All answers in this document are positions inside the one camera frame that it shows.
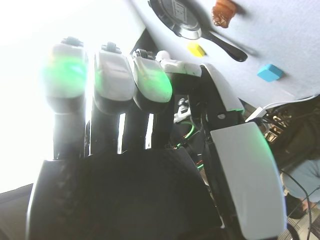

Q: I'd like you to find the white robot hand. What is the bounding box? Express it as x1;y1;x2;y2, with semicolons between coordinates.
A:
24;36;286;240

